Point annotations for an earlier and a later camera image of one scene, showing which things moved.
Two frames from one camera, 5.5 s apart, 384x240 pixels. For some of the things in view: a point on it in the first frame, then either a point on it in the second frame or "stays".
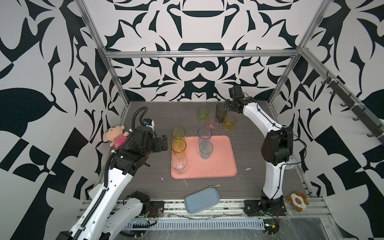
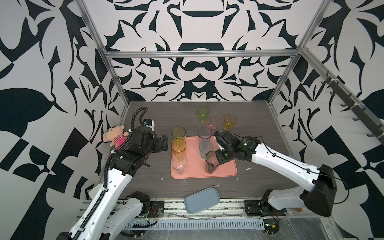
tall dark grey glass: (221, 112) → (212, 161)
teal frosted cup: (206, 148) stays
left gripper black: (157, 145) stays
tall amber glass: (178, 146) stays
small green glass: (202, 112) stays
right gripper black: (227, 104) → (221, 160)
